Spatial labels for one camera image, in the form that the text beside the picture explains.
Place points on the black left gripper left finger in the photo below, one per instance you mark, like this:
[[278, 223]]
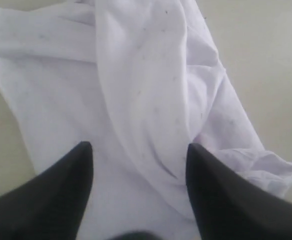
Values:
[[51, 206]]

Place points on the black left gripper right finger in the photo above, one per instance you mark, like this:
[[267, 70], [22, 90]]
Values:
[[227, 207]]

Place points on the white t-shirt red lettering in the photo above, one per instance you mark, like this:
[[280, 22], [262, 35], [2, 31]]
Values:
[[140, 80]]

